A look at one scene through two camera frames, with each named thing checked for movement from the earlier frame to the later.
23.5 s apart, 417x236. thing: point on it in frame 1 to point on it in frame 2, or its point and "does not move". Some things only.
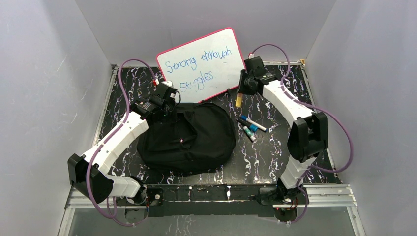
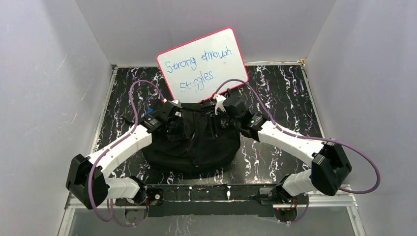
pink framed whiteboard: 205,68 does not move
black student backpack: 199,137 does not move
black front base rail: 210,200 does not move
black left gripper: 165,106 to 177,125
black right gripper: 241,89 to 215,129
